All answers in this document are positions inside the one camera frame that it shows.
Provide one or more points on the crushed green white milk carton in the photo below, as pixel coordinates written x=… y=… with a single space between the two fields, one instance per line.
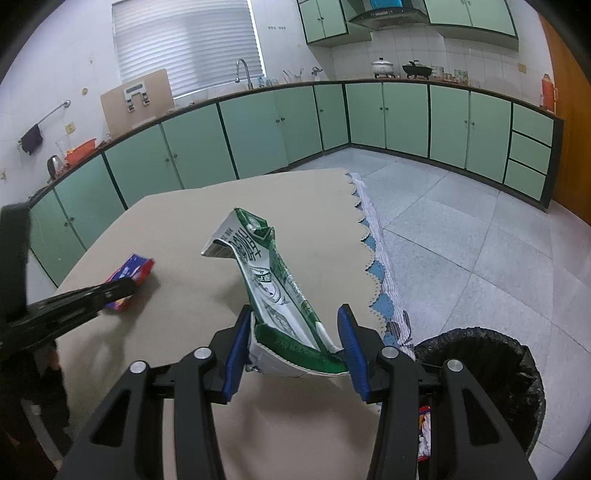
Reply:
x=258 y=277

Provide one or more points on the white cooking pot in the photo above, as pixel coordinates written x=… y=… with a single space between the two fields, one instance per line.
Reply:
x=383 y=68

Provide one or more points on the colourful wrapper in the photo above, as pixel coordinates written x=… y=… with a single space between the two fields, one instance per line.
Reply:
x=425 y=434

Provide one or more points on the white window blind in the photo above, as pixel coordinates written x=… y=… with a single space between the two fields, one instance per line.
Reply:
x=184 y=41

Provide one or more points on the cardboard board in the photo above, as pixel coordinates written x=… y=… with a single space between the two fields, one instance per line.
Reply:
x=138 y=104

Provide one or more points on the chrome sink faucet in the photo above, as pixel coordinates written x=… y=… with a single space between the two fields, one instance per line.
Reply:
x=244 y=71

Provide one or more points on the range hood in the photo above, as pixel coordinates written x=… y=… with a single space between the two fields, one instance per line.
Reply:
x=388 y=18

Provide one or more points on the black bag lined trash bin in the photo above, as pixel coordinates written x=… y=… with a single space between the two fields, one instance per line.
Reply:
x=508 y=369

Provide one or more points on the green upper kitchen cabinets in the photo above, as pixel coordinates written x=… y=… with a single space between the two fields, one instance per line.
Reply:
x=466 y=14

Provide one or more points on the blue white patterned cloth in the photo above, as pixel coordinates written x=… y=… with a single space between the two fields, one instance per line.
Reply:
x=381 y=258

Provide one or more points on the row of glass jars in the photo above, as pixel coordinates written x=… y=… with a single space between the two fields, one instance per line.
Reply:
x=450 y=75

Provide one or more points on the black wok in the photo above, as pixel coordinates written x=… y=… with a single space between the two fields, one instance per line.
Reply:
x=416 y=70

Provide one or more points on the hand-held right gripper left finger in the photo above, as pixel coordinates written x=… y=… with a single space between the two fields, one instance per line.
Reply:
x=238 y=355

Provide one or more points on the green lower kitchen cabinets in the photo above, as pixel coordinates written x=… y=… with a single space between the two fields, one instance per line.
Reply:
x=406 y=120

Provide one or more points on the chrome wall tap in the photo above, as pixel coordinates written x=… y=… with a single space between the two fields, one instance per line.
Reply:
x=316 y=71

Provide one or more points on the metal towel rail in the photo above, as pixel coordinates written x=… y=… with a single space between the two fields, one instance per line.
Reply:
x=51 y=114

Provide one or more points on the person's dark clothing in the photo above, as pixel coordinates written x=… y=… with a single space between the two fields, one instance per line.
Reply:
x=32 y=401

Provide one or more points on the red thermos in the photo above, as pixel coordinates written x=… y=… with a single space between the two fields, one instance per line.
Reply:
x=547 y=92

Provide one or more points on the steel kettle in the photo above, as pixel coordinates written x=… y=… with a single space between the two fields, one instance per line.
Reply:
x=54 y=167

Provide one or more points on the blue box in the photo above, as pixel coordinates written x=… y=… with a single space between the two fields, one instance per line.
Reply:
x=385 y=3

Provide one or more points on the dark towel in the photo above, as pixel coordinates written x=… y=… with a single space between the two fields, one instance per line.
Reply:
x=31 y=139

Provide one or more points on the green kitchen cabinets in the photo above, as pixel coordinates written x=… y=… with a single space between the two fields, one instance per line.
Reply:
x=406 y=120
x=466 y=14

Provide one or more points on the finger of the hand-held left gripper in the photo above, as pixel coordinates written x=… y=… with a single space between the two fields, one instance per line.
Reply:
x=51 y=325
x=101 y=293

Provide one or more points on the orange basin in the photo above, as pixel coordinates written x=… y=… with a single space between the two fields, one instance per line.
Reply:
x=82 y=154

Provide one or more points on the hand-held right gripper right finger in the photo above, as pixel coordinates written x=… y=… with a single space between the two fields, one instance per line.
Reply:
x=353 y=355

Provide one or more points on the beige tablecloth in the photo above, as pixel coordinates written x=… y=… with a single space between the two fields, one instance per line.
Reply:
x=184 y=221

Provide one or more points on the blue red snack packet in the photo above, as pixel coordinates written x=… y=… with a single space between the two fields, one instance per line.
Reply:
x=131 y=272

